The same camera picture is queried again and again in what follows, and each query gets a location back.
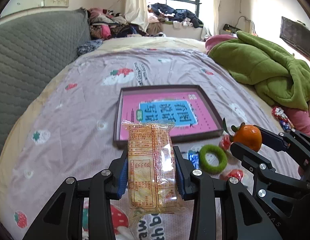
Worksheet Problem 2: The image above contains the green fuzzy ring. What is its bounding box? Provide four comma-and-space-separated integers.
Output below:
198, 144, 228, 174

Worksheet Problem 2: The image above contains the brown shallow cardboard tray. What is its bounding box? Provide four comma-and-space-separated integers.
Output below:
113, 84, 224, 149

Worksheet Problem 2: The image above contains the grey quilted headboard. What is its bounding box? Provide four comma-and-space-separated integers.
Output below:
0, 8, 90, 155

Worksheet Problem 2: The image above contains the surprise egg toy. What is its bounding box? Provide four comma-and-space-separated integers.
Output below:
218, 134, 232, 152
220, 169, 245, 181

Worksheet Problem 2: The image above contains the green plush blanket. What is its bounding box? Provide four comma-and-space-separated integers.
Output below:
208, 31, 310, 111

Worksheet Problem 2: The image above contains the red foil candy wrapper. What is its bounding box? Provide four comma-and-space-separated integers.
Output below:
272, 106, 294, 132

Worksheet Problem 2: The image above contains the pile of clothes left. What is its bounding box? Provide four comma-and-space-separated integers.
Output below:
87, 8, 148, 40

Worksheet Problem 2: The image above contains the pink strawberry bedsheet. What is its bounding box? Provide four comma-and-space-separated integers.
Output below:
0, 36, 303, 240

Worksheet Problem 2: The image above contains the dark patterned cloth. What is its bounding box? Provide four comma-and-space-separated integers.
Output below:
77, 39, 103, 56

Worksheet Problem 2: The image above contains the pink pillow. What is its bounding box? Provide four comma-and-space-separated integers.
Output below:
283, 107, 310, 136

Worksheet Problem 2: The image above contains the orange tangerine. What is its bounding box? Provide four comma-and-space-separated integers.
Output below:
222, 118, 262, 152

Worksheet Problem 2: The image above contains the black wall television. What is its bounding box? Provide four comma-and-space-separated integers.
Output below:
279, 16, 310, 57

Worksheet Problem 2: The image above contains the orange packaged cracker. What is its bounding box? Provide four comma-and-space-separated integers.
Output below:
122, 120, 188, 218

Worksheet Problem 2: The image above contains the white curtain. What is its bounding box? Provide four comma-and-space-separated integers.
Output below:
124, 0, 148, 31

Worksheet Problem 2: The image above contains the pile of clothes on sill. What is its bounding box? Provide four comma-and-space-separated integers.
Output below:
147, 3, 203, 28

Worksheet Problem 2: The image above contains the blue snack packet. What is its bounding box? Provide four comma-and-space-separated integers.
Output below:
188, 150, 199, 169

